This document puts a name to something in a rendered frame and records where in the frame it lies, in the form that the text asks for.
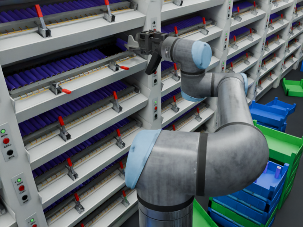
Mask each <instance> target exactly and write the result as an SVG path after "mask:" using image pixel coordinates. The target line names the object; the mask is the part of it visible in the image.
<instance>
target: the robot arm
mask: <svg viewBox="0 0 303 227"><path fill-rule="evenodd" d="M124 46H125V47H126V48H127V49H128V50H129V51H131V52H134V53H138V54H144V55H150V54H151V55H152V57H151V59H150V61H149V64H148V66H147V68H146V71H145V73H146V74H147V75H151V74H153V73H155V72H156V70H157V68H158V66H159V63H160V61H161V59H162V58H163V59H164V60H166V61H170V62H174V63H177V64H180V79H181V86H180V89H181V95H182V97H183V98H184V99H186V100H188V101H191V102H197V101H198V102H199V101H202V100H203V99H204V98H205V97H218V104H217V129H216V130H215V131H214V132H213V133H200V132H181V131H167V130H161V129H158V130H141V131H140V132H139V133H138V134H137V135H136V136H135V138H134V140H133V142H132V144H131V147H130V150H129V154H128V158H127V163H126V169H125V184H126V186H127V187H128V188H131V189H132V190H133V189H136V190H137V200H138V208H139V226H140V227H193V201H194V198H195V195H197V196H204V197H218V196H224V195H229V194H233V193H235V192H237V191H240V190H242V189H244V188H246V187H248V186H249V185H251V184H252V183H253V182H255V181H256V180H257V179H258V178H259V177H260V176H261V174H262V173H263V171H264V170H265V168H266V166H267V163H268V159H269V147H268V143H267V141H266V138H265V136H264V134H263V133H262V132H261V131H260V129H258V128H257V127H256V126H254V124H253V120H252V116H251V113H250V109H249V105H248V101H247V98H246V95H247V91H248V79H247V75H246V74H244V73H206V68H207V67H208V66H209V65H210V62H211V57H212V51H211V47H210V46H209V45H208V44H207V43H205V42H201V41H194V40H188V39H183V38H178V37H172V36H169V34H168V33H162V32H160V31H156V30H150V29H149V30H148V31H142V32H141V33H137V34H136V37H135V40H134V39H133V37H132V35H129V36H128V43H127V44H124Z"/></svg>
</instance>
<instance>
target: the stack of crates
mask: <svg viewBox="0 0 303 227"><path fill-rule="evenodd" d="M253 124H254V126H256V127H257V128H258V129H260V131H261V132H262V133H263V134H264V136H265V138H266V141H267V143H268V147H269V159H268V160H269V161H272V162H274V163H276V164H279V165H281V166H284V164H285V163H288V164H289V169H288V172H287V175H286V179H285V183H284V187H283V190H282V193H281V197H280V201H279V205H278V209H279V210H280V209H281V207H282V205H283V204H284V202H285V200H286V199H287V197H288V195H289V193H290V192H291V189H292V186H293V182H294V179H295V175H296V172H297V169H298V165H299V162H300V159H301V155H302V152H303V136H302V138H298V137H295V136H292V135H289V134H286V133H283V132H280V131H277V130H274V129H271V128H268V127H265V126H262V125H259V124H257V120H255V119H254V120H253Z"/></svg>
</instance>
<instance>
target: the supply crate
mask: <svg viewBox="0 0 303 227"><path fill-rule="evenodd" d="M278 166H279V167H281V170H280V174H279V178H278V179H276V178H275V173H276V169H277V167H278ZM288 169H289V164H288V163H285V164H284V166H281V165H279V164H276V163H274V162H272V161H268V167H267V172H266V173H262V174H261V176H260V177H259V178H258V179H257V183H254V182H253V183H252V184H251V185H249V186H248V187H246V188H245V189H247V190H249V191H252V192H254V193H256V194H258V195H260V196H262V197H264V198H267V199H269V200H272V199H273V197H274V196H275V194H276V192H277V191H278V189H279V187H280V186H281V184H282V183H283V181H284V179H285V178H286V175H287V172H288Z"/></svg>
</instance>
